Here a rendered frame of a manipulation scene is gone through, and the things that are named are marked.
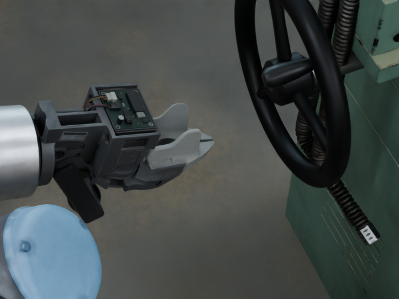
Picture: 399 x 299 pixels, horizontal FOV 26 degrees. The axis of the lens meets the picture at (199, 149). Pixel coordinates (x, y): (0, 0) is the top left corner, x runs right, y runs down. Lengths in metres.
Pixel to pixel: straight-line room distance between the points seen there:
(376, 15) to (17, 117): 0.43
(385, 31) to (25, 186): 0.45
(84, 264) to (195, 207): 1.26
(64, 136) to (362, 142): 0.68
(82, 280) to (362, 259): 0.97
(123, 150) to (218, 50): 1.37
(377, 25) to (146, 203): 1.03
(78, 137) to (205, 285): 1.04
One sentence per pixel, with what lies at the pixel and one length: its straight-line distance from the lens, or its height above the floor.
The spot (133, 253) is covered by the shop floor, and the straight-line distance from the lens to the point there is 1.88.
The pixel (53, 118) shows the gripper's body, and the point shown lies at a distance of 0.82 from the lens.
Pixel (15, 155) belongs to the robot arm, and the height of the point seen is 1.00.
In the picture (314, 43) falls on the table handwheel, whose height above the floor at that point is 0.94.
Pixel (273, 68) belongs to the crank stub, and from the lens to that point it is 0.96.
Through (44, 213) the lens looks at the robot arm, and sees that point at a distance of 0.66.
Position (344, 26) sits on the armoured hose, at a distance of 1.06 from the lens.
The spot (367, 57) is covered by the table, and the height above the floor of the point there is 0.86.
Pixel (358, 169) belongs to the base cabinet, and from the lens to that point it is 1.45.
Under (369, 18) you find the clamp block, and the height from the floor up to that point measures 0.92.
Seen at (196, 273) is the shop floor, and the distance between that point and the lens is 1.85.
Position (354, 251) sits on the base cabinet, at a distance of 1.60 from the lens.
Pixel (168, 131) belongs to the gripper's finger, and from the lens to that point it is 0.94.
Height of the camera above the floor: 1.66
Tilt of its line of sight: 56 degrees down
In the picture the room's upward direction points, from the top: straight up
